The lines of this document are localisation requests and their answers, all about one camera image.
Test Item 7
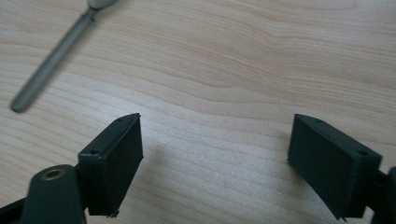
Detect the grey metal utensil handle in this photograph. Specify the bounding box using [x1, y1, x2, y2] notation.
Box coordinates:
[9, 0, 120, 114]

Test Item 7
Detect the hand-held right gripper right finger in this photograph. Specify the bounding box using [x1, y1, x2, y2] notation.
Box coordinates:
[287, 113, 383, 222]

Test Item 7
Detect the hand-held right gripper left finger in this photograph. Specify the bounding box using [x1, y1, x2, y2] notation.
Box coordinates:
[78, 112, 145, 218]

